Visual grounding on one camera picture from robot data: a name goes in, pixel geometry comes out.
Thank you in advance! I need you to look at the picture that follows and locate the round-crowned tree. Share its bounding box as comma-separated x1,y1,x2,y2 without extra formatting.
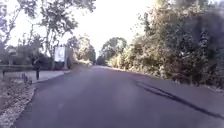
96,36,129,66

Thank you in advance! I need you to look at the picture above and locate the grey asphalt road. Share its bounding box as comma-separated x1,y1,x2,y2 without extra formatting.
11,65,224,128

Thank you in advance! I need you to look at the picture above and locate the white sign board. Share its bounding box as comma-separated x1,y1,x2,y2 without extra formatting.
53,45,67,64

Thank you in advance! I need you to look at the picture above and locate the pale paved side path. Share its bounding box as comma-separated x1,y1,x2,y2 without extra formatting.
0,69,72,85

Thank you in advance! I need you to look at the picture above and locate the row of trees and bushes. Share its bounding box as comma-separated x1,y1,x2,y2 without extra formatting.
106,0,224,90

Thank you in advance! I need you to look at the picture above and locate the group of leafy trees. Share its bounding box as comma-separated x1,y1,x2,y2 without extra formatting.
0,0,98,72

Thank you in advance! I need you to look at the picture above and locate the pale gravel strip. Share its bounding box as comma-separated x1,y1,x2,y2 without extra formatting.
0,78,38,128

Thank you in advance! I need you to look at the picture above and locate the short dark post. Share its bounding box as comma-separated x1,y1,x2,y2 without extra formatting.
34,64,41,81

